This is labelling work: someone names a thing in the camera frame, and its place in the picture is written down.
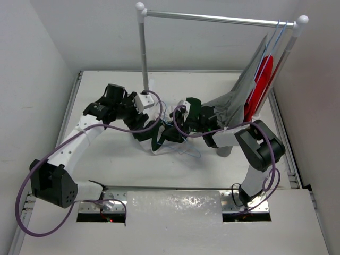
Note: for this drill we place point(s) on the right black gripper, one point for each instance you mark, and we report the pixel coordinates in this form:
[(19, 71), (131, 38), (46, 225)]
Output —
[(180, 119)]

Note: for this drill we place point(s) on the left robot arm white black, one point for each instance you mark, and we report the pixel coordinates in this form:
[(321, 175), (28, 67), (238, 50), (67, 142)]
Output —
[(52, 180)]

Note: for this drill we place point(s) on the light blue hanger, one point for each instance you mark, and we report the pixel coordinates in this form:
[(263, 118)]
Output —
[(185, 147)]

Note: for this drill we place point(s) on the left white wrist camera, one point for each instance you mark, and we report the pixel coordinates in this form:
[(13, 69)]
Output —
[(143, 102)]

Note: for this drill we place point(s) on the green and white t shirt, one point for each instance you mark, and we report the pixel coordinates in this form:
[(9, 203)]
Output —
[(148, 140)]

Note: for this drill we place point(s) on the blue hanger with red shirt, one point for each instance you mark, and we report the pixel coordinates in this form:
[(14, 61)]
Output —
[(274, 43)]

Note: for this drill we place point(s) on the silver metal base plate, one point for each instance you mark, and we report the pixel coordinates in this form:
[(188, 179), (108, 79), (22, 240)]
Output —
[(222, 201)]

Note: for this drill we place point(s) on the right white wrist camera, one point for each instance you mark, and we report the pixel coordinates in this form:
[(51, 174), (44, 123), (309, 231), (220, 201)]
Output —
[(185, 110)]

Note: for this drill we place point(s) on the grey t shirt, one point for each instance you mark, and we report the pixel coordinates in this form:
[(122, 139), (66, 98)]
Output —
[(229, 108)]

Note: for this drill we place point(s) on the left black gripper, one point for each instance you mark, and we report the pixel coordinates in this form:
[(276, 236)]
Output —
[(133, 123)]

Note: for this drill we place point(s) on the blue hanger with grey shirt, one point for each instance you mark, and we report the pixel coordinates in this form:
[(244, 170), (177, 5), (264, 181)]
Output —
[(266, 47)]

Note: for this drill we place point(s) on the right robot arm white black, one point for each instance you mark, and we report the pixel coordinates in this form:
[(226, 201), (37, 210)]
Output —
[(261, 147)]

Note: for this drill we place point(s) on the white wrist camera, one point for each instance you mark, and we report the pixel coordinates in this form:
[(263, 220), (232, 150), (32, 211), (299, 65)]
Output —
[(185, 110), (143, 102)]

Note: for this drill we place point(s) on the red t shirt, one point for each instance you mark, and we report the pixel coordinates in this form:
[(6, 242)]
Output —
[(261, 80)]

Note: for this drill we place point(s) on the white metal clothes rack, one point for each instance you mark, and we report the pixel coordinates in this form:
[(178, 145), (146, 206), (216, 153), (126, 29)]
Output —
[(296, 27)]

